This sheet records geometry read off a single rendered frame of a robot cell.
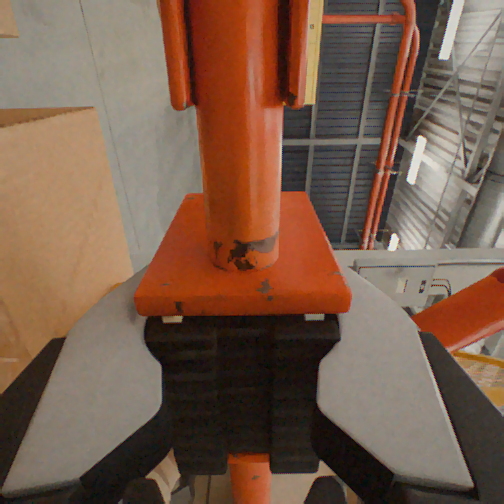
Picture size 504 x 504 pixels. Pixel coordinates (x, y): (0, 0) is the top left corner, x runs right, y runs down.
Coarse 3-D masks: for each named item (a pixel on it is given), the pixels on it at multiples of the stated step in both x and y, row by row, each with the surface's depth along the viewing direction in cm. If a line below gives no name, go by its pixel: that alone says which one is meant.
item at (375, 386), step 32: (352, 288) 10; (352, 320) 9; (384, 320) 9; (352, 352) 8; (384, 352) 8; (416, 352) 8; (320, 384) 7; (352, 384) 7; (384, 384) 7; (416, 384) 7; (320, 416) 6; (352, 416) 6; (384, 416) 6; (416, 416) 6; (320, 448) 7; (352, 448) 6; (384, 448) 6; (416, 448) 6; (448, 448) 6; (352, 480) 6; (384, 480) 6; (416, 480) 5; (448, 480) 5
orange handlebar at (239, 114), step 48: (192, 0) 6; (240, 0) 6; (288, 0) 6; (192, 48) 7; (240, 48) 6; (288, 48) 7; (192, 96) 8; (240, 96) 7; (288, 96) 7; (240, 144) 7; (240, 192) 8; (240, 240) 9; (240, 480) 15
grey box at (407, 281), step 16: (368, 272) 118; (384, 272) 118; (400, 272) 118; (416, 272) 118; (432, 272) 118; (384, 288) 121; (400, 288) 121; (416, 288) 121; (400, 304) 125; (416, 304) 125
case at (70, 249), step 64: (0, 128) 17; (64, 128) 23; (0, 192) 17; (64, 192) 23; (0, 256) 17; (64, 256) 23; (128, 256) 35; (0, 320) 17; (64, 320) 22; (0, 384) 17
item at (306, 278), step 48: (288, 192) 15; (192, 240) 11; (288, 240) 11; (144, 288) 9; (192, 288) 9; (240, 288) 9; (288, 288) 8; (336, 288) 8; (192, 336) 8; (240, 336) 9; (288, 336) 8; (336, 336) 8; (192, 384) 9; (240, 384) 10; (288, 384) 9; (192, 432) 10; (240, 432) 11; (288, 432) 10
